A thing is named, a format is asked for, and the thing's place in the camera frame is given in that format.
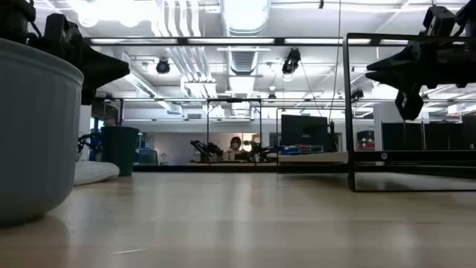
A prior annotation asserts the black partition panel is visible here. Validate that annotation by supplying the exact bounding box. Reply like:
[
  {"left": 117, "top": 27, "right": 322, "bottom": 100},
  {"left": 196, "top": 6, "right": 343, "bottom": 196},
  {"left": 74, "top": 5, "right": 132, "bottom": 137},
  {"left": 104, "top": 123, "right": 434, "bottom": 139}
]
[{"left": 381, "top": 118, "right": 476, "bottom": 152}]

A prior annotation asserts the grey mug with handle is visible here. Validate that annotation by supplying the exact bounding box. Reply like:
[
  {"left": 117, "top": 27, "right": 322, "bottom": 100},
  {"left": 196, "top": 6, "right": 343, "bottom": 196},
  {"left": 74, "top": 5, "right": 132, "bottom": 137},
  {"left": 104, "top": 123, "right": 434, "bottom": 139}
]
[{"left": 0, "top": 36, "right": 86, "bottom": 229}]

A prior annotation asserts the red and black sign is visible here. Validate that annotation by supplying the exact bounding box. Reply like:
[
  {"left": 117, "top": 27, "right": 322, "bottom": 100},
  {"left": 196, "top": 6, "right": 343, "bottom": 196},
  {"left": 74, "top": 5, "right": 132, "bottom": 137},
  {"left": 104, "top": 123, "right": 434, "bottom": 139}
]
[{"left": 356, "top": 130, "right": 376, "bottom": 151}]

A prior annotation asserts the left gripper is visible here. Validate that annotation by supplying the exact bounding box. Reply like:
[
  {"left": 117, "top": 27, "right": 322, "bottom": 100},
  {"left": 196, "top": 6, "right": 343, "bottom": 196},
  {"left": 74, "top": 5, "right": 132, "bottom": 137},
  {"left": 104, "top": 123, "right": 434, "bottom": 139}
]
[{"left": 36, "top": 13, "right": 132, "bottom": 92}]

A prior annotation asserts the person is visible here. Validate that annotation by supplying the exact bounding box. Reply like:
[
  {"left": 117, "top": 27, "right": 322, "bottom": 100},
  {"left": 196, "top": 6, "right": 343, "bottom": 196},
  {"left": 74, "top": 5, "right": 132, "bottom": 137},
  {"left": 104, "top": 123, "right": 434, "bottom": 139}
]
[{"left": 226, "top": 135, "right": 244, "bottom": 162}]

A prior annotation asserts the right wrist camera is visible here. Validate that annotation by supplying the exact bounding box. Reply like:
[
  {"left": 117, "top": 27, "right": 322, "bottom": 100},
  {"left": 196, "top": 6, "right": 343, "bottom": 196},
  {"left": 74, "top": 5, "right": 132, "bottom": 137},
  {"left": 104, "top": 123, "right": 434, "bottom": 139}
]
[{"left": 395, "top": 90, "right": 425, "bottom": 121}]

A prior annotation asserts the grey folded towel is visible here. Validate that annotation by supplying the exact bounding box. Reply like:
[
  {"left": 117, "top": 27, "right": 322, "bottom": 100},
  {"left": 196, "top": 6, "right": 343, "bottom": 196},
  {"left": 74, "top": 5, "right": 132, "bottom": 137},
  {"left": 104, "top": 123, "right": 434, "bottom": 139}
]
[{"left": 74, "top": 160, "right": 121, "bottom": 187}]

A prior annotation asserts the white background table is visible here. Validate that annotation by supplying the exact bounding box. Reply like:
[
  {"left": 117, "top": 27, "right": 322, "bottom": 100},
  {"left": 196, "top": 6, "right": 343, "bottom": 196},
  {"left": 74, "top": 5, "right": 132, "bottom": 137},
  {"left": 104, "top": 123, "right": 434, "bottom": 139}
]
[{"left": 277, "top": 151, "right": 349, "bottom": 164}]

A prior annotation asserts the black monitor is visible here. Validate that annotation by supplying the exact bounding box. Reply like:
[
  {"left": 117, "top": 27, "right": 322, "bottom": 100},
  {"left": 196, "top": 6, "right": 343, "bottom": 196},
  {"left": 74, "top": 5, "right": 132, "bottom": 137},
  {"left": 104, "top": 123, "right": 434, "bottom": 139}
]
[{"left": 280, "top": 114, "right": 330, "bottom": 153}]

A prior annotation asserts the black background rig frame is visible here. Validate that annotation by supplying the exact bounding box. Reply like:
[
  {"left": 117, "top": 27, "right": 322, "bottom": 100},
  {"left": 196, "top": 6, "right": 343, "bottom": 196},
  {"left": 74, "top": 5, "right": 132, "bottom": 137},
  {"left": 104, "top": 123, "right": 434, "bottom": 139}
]
[{"left": 205, "top": 97, "right": 263, "bottom": 165}]

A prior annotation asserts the black linear ceiling light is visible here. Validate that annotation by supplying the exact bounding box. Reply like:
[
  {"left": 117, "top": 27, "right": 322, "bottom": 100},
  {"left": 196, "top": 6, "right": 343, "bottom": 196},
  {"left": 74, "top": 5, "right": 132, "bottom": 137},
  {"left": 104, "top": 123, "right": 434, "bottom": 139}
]
[{"left": 83, "top": 36, "right": 466, "bottom": 47}]

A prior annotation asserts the dark green cup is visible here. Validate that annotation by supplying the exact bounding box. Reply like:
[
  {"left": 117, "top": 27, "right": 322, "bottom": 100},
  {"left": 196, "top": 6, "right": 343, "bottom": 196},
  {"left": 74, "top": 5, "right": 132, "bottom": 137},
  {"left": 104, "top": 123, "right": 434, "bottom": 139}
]
[{"left": 100, "top": 125, "right": 141, "bottom": 177}]

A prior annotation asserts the wooden shelf black frame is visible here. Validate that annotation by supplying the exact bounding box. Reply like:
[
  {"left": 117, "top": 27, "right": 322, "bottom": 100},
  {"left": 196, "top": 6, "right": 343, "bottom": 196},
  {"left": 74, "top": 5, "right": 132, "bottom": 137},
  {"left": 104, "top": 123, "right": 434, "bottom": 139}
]
[{"left": 341, "top": 32, "right": 476, "bottom": 193}]

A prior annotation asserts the blue and black equipment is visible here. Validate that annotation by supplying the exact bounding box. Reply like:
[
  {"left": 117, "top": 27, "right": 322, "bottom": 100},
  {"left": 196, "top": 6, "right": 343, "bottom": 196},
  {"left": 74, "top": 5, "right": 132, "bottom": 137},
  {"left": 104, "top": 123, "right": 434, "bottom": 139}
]
[{"left": 77, "top": 128, "right": 102, "bottom": 162}]

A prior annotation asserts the black aluminium rig frame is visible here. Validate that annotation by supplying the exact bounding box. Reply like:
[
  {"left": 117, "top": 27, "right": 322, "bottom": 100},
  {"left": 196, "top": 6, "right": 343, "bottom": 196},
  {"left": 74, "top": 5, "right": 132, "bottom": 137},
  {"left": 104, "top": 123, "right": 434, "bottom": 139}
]
[{"left": 132, "top": 150, "right": 476, "bottom": 179}]

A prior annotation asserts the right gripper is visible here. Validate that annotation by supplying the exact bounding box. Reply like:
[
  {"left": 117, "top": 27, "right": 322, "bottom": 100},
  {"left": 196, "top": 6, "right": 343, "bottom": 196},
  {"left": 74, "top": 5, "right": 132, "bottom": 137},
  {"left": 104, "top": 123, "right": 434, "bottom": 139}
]
[{"left": 365, "top": 36, "right": 476, "bottom": 93}]

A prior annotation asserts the blue storage bin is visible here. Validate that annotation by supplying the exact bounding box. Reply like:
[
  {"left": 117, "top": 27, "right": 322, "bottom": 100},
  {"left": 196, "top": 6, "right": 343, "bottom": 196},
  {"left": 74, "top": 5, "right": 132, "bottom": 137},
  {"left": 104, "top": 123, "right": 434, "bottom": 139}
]
[{"left": 278, "top": 144, "right": 303, "bottom": 156}]

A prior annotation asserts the silver ventilation duct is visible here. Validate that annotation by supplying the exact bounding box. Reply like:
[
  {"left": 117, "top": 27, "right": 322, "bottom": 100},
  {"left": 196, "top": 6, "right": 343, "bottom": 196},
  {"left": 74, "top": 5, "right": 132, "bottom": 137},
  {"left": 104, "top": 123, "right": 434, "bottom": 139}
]
[{"left": 219, "top": 0, "right": 272, "bottom": 37}]

